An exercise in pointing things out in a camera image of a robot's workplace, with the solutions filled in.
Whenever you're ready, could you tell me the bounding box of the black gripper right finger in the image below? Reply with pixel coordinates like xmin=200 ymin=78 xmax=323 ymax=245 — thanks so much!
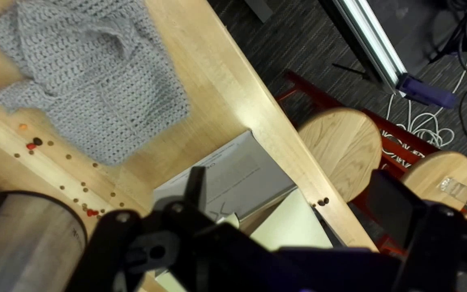
xmin=375 ymin=171 xmax=467 ymax=292

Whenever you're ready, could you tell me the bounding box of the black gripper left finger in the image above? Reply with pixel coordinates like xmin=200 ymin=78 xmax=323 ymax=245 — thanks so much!
xmin=65 ymin=166 xmax=279 ymax=292

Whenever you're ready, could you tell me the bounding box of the white floor cable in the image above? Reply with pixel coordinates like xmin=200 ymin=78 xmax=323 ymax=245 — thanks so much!
xmin=384 ymin=54 xmax=467 ymax=151

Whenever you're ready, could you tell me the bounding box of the grey knitted cloth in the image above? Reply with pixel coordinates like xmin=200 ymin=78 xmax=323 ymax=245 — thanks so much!
xmin=0 ymin=0 xmax=191 ymax=168

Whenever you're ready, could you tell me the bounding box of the round wooden stool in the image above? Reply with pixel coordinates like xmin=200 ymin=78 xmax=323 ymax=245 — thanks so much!
xmin=401 ymin=151 xmax=467 ymax=226
xmin=297 ymin=108 xmax=384 ymax=205

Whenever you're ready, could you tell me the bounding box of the aluminium robot stand frame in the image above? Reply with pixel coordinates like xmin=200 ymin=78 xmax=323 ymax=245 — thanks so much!
xmin=320 ymin=0 xmax=459 ymax=111

